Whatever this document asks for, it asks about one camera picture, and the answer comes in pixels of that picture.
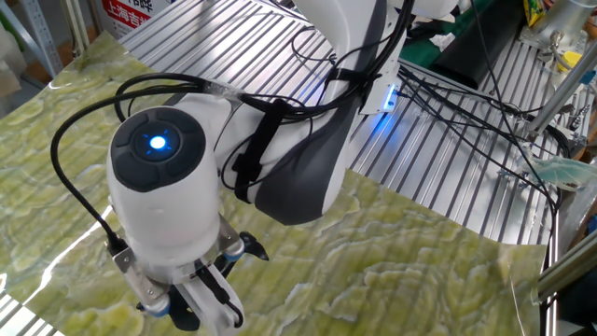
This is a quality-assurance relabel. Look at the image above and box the dark green cloth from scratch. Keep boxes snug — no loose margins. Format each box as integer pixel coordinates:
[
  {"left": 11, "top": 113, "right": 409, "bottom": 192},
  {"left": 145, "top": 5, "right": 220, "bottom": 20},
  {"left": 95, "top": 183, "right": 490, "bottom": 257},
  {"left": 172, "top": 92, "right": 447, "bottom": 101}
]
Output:
[{"left": 399, "top": 0, "right": 495, "bottom": 71}]

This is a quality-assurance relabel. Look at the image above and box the black velcro strap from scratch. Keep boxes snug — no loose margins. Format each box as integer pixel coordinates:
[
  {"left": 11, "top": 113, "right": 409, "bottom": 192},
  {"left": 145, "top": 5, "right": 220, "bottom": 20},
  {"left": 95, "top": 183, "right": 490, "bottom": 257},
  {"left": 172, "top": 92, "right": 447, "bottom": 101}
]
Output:
[{"left": 231, "top": 98, "right": 291, "bottom": 204}]

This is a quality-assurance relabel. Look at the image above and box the small yellow object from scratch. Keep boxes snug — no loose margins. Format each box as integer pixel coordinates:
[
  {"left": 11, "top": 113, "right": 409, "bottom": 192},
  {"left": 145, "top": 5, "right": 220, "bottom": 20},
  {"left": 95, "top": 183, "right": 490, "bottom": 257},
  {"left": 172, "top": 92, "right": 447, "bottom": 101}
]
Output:
[{"left": 556, "top": 49, "right": 585, "bottom": 73}]

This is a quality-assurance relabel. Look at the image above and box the red white printed carton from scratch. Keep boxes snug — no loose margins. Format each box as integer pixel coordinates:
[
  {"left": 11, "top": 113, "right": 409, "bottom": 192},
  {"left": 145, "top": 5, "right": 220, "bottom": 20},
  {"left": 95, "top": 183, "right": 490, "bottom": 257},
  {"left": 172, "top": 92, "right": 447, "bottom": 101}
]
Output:
[{"left": 99, "top": 0, "right": 174, "bottom": 40}]

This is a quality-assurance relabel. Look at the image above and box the yellow green snack pack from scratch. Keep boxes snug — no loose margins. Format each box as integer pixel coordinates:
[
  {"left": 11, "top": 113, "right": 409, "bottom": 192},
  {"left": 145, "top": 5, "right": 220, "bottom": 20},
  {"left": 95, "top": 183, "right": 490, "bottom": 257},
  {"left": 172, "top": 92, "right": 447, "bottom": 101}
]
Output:
[{"left": 521, "top": 0, "right": 548, "bottom": 28}]

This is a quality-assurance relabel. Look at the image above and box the green marble pattern mat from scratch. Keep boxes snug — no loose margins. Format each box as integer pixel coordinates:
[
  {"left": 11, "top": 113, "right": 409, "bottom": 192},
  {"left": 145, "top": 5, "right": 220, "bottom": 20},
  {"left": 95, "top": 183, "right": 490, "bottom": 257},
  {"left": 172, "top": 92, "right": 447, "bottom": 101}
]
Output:
[{"left": 0, "top": 30, "right": 548, "bottom": 336}]

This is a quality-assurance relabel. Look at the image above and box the thin black cable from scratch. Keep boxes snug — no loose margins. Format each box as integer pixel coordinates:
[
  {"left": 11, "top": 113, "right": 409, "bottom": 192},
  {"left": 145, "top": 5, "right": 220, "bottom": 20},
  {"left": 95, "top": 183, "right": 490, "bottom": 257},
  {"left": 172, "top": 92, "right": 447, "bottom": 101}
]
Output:
[{"left": 398, "top": 64, "right": 563, "bottom": 216}]

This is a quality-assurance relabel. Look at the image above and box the black camera cable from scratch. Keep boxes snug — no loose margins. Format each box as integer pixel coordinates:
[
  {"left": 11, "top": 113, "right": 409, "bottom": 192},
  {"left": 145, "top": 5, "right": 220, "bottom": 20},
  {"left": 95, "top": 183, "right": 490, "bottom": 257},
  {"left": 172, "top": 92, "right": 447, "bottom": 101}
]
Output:
[{"left": 49, "top": 72, "right": 243, "bottom": 254}]

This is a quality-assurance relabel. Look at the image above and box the thick aluminium frame rail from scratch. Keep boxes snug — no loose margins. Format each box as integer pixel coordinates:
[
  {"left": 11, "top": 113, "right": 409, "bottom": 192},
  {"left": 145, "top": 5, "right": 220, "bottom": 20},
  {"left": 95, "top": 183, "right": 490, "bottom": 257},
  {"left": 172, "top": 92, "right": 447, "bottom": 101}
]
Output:
[{"left": 535, "top": 236, "right": 597, "bottom": 302}]

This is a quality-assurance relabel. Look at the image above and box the black orca whale toy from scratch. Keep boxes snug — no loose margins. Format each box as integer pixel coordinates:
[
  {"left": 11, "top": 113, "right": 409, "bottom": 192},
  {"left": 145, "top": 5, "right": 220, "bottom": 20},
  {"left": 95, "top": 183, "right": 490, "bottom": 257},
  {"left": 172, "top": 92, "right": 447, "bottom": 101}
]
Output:
[{"left": 135, "top": 231, "right": 271, "bottom": 333}]

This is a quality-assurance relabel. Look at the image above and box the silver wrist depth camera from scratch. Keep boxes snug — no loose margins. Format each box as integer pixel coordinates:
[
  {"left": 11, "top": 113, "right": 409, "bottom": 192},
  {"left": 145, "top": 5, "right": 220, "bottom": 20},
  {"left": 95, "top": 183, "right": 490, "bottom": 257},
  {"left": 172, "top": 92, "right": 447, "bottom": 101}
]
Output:
[{"left": 110, "top": 218, "right": 246, "bottom": 319}]

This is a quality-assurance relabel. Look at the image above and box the aluminium profile bar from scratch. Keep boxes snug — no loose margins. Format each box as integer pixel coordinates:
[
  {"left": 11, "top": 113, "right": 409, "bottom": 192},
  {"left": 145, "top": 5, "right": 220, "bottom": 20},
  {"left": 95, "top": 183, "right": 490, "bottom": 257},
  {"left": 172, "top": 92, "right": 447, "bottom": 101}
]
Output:
[{"left": 525, "top": 49, "right": 597, "bottom": 137}]

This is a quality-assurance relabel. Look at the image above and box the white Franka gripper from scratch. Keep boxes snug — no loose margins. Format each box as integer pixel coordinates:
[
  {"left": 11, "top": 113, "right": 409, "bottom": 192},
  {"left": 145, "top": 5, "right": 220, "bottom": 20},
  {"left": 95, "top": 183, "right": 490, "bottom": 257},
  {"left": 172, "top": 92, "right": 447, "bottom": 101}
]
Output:
[{"left": 178, "top": 263, "right": 245, "bottom": 336}]

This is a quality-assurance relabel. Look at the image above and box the teal plastic bag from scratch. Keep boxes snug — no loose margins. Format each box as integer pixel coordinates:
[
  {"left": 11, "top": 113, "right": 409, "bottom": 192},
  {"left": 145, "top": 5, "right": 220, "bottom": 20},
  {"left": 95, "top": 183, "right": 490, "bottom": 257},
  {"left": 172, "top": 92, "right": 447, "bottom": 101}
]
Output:
[{"left": 525, "top": 155, "right": 597, "bottom": 193}]

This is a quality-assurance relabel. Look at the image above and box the grey metal shelf post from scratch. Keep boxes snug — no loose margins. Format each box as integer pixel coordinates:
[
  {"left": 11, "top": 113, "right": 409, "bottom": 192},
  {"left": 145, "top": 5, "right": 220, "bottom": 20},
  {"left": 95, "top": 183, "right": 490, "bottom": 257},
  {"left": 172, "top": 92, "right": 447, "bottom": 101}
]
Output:
[{"left": 17, "top": 0, "right": 65, "bottom": 79}]

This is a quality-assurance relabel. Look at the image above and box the black rolled mat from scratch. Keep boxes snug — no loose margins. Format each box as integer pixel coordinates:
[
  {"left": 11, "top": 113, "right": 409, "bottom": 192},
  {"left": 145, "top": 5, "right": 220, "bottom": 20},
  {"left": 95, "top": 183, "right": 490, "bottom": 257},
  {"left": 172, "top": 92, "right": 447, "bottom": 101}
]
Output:
[{"left": 427, "top": 0, "right": 527, "bottom": 91}]

